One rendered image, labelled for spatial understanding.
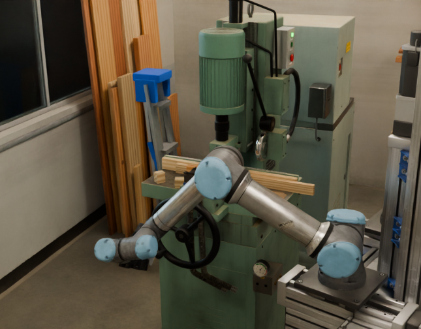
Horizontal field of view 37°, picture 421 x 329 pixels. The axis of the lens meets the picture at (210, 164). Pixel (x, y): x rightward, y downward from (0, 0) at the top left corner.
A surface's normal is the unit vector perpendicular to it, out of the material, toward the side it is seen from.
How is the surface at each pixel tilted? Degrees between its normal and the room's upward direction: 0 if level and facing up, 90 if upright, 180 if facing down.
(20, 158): 90
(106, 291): 0
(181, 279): 90
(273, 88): 90
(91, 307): 0
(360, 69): 90
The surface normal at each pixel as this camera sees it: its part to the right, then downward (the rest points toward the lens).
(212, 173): -0.40, 0.25
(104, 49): 0.92, 0.07
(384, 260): -0.61, 0.28
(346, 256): -0.18, 0.41
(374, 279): -0.01, -0.94
